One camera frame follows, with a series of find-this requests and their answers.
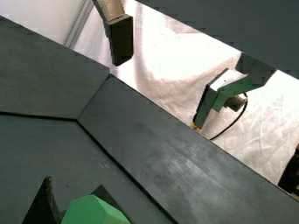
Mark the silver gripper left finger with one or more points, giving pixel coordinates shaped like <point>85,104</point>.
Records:
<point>119,29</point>

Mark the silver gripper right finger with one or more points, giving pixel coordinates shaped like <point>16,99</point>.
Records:
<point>249,75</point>

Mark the green hexagon block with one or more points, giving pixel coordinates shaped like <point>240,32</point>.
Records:
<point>91,210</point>

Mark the white crumpled cloth backdrop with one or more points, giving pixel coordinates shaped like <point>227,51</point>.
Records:
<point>216,62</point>

